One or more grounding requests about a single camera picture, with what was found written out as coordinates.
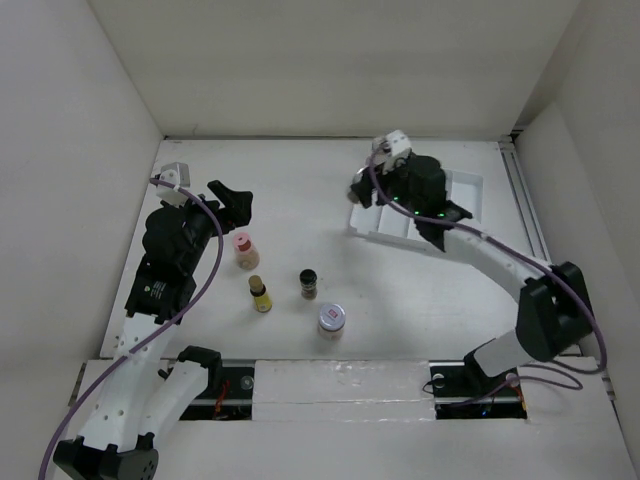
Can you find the small black cap pepper jar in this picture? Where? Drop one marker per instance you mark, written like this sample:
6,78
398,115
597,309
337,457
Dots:
308,282

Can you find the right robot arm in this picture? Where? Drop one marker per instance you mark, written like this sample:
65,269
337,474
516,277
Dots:
554,309

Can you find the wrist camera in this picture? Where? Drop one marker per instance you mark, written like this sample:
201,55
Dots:
172,176
391,151

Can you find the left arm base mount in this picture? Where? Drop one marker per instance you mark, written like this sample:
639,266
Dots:
233,398

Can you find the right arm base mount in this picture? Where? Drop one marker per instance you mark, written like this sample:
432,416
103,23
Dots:
457,396

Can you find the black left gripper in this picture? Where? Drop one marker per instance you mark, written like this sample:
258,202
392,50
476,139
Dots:
238,213

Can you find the white lid beige spice jar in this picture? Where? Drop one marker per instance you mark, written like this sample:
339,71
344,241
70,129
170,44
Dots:
331,321

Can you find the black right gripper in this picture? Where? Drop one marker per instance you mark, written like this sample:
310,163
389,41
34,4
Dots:
364,188

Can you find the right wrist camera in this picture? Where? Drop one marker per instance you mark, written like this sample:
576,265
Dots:
391,151

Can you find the white plastic organizer tray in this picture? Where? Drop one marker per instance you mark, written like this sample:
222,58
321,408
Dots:
386,226

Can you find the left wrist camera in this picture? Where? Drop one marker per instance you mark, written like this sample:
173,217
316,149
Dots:
172,176

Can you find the pink cap spice bottle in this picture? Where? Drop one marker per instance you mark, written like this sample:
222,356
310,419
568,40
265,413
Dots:
246,255

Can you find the yellow label brown cap bottle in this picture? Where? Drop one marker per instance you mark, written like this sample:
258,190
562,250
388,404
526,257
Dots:
258,290

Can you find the aluminium rail right side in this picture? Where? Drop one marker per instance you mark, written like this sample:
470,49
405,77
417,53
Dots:
539,250

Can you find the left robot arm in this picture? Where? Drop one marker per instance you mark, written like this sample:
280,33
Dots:
132,412

